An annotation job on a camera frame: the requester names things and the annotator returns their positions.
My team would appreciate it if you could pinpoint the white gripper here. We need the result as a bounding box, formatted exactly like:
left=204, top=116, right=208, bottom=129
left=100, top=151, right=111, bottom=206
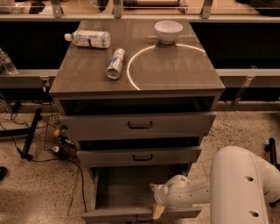
left=150, top=175, right=190, bottom=220

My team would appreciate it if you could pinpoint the grey drawer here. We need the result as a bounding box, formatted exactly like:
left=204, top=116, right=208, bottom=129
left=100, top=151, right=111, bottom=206
left=77, top=147, right=201, bottom=168
left=60, top=112, right=216, bottom=141
left=82, top=164, right=191, bottom=224

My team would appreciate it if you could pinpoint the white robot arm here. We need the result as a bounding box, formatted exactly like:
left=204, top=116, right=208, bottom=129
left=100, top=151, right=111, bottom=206
left=150, top=146, right=280, bottom=224

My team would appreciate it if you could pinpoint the grey wooden drawer cabinet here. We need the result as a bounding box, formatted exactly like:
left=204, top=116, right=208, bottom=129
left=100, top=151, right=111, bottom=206
left=48, top=18, right=227, bottom=176

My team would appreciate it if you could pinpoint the black floor stand right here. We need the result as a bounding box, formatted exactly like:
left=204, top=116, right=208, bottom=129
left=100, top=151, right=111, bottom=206
left=264, top=137, right=280, bottom=171

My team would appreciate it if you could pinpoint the black floor stand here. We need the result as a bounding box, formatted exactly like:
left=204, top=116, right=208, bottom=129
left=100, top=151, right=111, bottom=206
left=0, top=108, right=42, bottom=161
left=264, top=137, right=280, bottom=171

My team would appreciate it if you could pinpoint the silver drink can lying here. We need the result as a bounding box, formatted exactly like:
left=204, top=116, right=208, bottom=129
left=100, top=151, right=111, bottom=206
left=106, top=48, right=126, bottom=80

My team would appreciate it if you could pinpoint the black shoe tip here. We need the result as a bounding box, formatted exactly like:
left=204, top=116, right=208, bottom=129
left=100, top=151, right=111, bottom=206
left=0, top=166, right=8, bottom=181

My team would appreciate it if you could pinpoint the black floor stand left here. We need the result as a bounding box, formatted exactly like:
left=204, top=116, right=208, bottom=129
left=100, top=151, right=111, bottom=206
left=0, top=108, right=42, bottom=161

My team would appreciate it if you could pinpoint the white ceramic bowl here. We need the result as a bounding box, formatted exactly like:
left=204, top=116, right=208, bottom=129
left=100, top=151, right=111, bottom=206
left=154, top=20, right=183, bottom=44

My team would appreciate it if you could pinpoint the white plastic bottle lying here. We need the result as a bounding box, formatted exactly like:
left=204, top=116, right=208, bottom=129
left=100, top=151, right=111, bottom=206
left=64, top=30, right=111, bottom=49

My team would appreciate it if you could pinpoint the clear water bottle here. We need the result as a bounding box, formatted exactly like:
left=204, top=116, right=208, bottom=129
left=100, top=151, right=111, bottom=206
left=0, top=48, right=18, bottom=75

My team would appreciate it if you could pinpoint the wire basket with objects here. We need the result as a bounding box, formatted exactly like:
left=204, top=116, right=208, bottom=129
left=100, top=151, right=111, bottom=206
left=44, top=115, right=77, bottom=159

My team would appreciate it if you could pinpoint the black power cable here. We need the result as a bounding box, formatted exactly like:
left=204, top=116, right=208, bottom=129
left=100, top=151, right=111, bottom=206
left=0, top=100, right=88, bottom=221

